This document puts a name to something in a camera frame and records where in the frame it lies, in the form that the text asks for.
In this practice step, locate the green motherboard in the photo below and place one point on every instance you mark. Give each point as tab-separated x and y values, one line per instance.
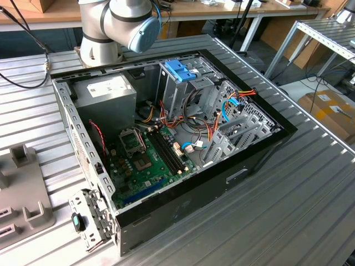
152	178

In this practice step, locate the metal disk bay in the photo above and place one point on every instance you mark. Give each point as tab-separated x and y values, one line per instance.
227	149

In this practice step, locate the blue plastic bay latch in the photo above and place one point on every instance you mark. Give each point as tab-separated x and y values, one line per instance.
178	70

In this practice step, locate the brown box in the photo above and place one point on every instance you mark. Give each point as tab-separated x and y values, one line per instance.
48	5

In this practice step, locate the cardboard box with label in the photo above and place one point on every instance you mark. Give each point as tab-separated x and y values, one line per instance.
327	122

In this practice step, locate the black tab with blue stripe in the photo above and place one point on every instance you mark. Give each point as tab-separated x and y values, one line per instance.
78	223

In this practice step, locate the black RAM slot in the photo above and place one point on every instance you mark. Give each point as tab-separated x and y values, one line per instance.
161	154
168	151
164	152
172	150

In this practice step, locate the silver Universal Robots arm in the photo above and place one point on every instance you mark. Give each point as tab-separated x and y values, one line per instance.
122	19

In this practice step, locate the black tripod leg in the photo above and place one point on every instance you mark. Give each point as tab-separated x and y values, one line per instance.
235	40

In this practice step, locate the grey parts rack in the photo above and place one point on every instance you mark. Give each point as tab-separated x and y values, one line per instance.
25	188

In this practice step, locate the blue expansion slot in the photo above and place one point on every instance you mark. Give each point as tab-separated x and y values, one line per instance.
144	191

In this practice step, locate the metal frame table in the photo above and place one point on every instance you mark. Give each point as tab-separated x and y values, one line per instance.
310	31

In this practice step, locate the grey power supply box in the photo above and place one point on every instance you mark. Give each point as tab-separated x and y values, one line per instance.
105	110

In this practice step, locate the black open PC case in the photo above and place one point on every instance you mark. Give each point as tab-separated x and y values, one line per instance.
194	199

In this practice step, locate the metal drive cage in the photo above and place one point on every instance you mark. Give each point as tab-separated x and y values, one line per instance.
177	94

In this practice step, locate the flat cardboard sheet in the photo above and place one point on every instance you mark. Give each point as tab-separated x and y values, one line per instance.
188	29
277	33

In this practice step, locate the wooden desk with white legs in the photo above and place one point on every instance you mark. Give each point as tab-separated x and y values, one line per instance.
210	9

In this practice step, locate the metal expansion card latch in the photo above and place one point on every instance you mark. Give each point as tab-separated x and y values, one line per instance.
95	219

